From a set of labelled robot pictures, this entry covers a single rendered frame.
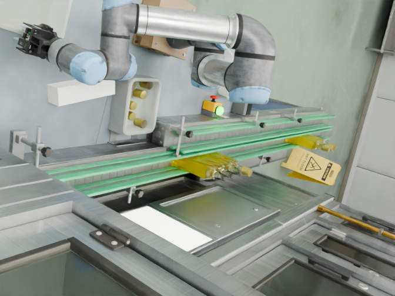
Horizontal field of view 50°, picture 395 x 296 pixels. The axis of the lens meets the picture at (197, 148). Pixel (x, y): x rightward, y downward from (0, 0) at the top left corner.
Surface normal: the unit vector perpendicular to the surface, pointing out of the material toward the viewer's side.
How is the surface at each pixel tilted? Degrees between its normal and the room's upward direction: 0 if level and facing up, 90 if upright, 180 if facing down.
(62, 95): 0
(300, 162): 76
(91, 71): 8
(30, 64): 0
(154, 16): 42
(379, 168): 90
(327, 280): 90
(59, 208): 0
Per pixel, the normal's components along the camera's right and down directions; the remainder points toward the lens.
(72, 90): 0.78, 0.29
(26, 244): 0.18, -0.95
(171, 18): 0.27, 0.00
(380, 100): -0.61, 0.11
